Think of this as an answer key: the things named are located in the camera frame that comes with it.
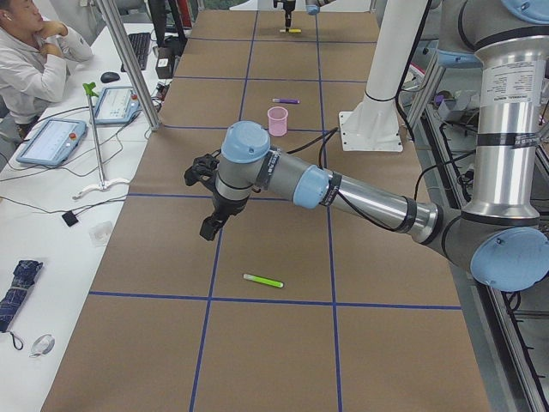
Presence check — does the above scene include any green highlighter pen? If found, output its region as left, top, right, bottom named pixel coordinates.
left=243, top=274, right=284, bottom=288

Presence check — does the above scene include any near blue teach pendant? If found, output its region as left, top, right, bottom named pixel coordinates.
left=16, top=118, right=87, bottom=167

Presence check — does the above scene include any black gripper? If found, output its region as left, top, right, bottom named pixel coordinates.
left=200, top=191, right=248, bottom=240
left=281, top=0, right=296, bottom=12

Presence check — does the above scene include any green tipped metal stand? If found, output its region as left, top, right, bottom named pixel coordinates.
left=72, top=82, right=130, bottom=201

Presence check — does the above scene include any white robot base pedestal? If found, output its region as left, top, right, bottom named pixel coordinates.
left=339, top=0, right=431, bottom=152

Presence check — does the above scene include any aluminium frame post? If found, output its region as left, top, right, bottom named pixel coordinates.
left=97, top=0, right=160, bottom=132

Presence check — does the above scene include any far blue teach pendant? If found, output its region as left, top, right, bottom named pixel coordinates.
left=94, top=86, right=141, bottom=126

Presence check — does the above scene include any purple highlighter pen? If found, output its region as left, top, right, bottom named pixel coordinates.
left=271, top=98, right=300, bottom=105

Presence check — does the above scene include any black keyboard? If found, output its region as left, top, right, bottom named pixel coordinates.
left=128, top=32, right=152, bottom=70

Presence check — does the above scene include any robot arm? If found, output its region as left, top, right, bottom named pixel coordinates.
left=184, top=1, right=548, bottom=292
left=273, top=0, right=333, bottom=17

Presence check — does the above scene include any black computer mouse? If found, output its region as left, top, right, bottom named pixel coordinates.
left=100, top=71, right=120, bottom=84

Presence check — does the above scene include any pink mesh pen holder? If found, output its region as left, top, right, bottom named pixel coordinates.
left=267, top=106, right=288, bottom=136

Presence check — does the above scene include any seated man white shirt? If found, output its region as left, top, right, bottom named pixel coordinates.
left=0, top=0, right=94, bottom=125

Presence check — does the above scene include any folded blue umbrella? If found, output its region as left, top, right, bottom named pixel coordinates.
left=1, top=260, right=44, bottom=351

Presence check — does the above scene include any blue teach pendant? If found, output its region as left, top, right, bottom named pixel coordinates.
left=94, top=86, right=141, bottom=126
left=16, top=118, right=87, bottom=167

